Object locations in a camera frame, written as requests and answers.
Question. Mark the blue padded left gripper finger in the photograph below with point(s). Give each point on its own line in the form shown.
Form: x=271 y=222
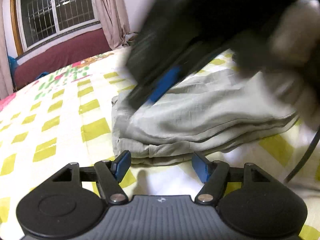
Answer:
x=157 y=88

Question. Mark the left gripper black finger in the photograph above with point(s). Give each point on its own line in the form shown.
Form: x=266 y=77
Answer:
x=74 y=199
x=249 y=200

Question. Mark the grey pants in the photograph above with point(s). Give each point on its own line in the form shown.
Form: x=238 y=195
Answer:
x=209 y=113

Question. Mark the beige curtain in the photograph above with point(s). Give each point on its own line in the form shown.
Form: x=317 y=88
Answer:
x=114 y=20

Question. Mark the green checkered bed cover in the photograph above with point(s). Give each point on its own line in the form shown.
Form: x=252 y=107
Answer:
x=73 y=123

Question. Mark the pink floral bed sheet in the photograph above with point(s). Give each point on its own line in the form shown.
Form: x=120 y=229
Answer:
x=46 y=82

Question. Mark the maroon headboard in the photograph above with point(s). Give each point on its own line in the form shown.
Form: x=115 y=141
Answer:
x=71 y=51

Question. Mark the window with metal grille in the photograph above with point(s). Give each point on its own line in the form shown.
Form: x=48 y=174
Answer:
x=36 y=22

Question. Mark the blue cloth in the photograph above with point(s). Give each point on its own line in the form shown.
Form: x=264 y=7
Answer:
x=12 y=65

